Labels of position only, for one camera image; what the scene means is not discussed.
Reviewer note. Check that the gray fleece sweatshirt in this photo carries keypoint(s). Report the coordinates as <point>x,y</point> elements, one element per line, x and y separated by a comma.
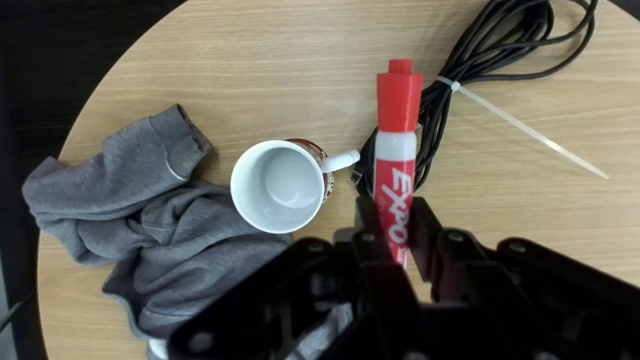
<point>167,241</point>

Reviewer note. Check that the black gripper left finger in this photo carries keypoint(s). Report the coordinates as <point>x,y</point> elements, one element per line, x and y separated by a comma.
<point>320,300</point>

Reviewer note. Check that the round wooden table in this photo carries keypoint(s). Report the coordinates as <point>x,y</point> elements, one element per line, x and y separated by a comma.
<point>267,67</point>

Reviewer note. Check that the maroon mug white inside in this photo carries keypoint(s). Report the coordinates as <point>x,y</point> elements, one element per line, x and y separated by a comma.
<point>277,187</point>

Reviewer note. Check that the red Expo marker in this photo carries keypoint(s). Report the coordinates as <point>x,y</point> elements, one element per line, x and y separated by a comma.
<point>399,106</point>

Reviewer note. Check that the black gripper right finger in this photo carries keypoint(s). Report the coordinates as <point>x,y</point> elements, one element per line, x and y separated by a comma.
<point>520,300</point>

